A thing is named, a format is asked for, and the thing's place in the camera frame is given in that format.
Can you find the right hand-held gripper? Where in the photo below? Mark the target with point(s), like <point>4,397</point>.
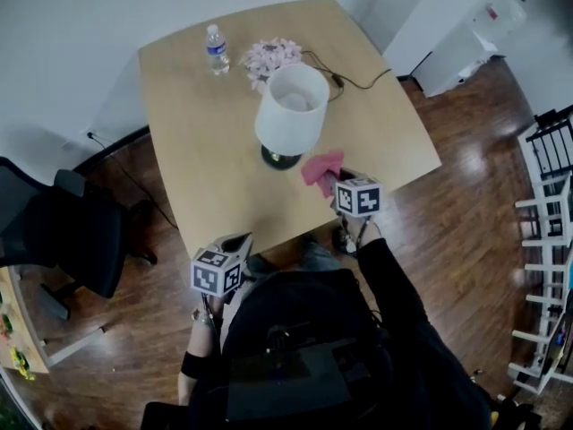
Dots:
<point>358,197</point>

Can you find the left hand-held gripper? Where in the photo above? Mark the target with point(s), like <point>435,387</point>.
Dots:
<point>217,271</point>

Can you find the pink cloth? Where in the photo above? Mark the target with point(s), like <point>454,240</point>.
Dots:
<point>320,168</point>

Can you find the white table lamp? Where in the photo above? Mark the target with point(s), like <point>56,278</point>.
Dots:
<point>288,128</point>

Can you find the person's right forearm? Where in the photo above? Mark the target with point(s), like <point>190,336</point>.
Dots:
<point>394,285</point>

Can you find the person's left forearm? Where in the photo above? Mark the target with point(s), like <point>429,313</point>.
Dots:
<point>199,343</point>

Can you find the person's blue jeans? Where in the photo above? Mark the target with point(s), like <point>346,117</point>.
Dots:
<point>318,258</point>

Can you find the black wristband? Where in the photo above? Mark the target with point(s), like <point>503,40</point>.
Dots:
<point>194,365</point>

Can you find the pink flowers in cream pot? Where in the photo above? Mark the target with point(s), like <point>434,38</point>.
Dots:
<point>268,56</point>

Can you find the black chest harness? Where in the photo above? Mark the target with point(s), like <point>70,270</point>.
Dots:
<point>286,392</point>

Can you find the black mesh headrest office chair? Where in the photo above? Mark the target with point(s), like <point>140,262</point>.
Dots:
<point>76,240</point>

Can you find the clear water bottle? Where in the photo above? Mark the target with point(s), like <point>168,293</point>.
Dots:
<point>218,52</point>

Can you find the person's black clothing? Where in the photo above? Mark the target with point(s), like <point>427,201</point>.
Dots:
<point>403,374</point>

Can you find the black railing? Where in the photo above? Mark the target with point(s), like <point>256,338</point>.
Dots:
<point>553,146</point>

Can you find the white leg wooden table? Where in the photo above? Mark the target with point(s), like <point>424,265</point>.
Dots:
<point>27,329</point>

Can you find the clear water jug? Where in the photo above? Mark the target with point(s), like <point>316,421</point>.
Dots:
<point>501,18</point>

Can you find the red flower pot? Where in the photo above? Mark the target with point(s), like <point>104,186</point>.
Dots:
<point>6,325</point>

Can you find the yellow flower pot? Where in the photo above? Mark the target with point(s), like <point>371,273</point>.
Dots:
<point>21,363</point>

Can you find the blue box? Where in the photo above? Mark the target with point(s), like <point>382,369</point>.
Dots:
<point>570,276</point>

